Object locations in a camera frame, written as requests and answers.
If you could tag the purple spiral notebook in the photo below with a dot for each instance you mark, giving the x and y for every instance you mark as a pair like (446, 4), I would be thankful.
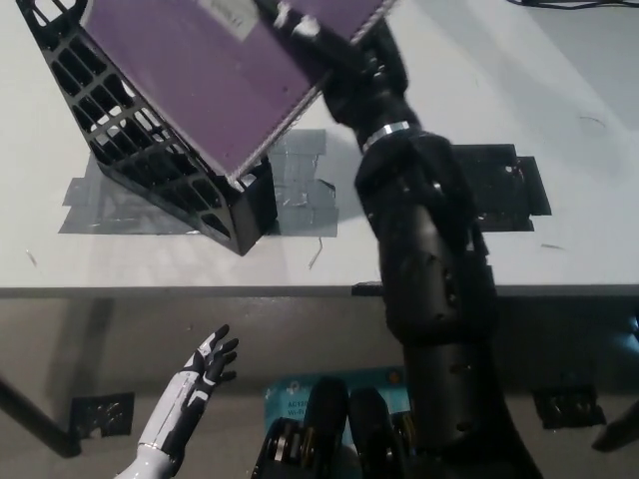
(214, 85)

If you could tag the teal cardboard router box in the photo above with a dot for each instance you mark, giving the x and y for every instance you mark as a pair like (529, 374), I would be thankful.
(289, 396)

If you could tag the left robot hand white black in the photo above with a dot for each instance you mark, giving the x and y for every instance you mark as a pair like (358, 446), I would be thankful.
(194, 384)

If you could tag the grey duct tape patch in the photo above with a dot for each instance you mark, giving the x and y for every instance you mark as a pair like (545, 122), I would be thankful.
(304, 199)

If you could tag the black floor tape patch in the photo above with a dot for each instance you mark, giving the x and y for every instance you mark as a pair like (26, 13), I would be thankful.
(102, 414)
(569, 406)

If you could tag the black chair leg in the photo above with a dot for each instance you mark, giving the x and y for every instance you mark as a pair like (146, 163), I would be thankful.
(619, 431)

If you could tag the black lattice magazine file holder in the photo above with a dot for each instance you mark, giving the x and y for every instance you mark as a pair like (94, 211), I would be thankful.
(249, 214)

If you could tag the black tape square patch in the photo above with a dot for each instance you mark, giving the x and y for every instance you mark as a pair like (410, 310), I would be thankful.
(504, 189)

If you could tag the black metal table leg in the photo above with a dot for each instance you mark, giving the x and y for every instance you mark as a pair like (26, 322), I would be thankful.
(35, 419)

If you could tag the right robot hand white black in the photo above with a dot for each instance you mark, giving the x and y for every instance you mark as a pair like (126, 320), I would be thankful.
(369, 95)

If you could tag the small black tape strip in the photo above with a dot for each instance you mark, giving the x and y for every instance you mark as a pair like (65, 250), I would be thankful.
(367, 288)

